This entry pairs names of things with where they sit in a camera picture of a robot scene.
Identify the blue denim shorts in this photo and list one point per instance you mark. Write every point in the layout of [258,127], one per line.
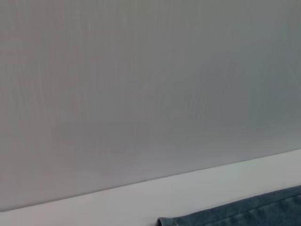
[247,212]

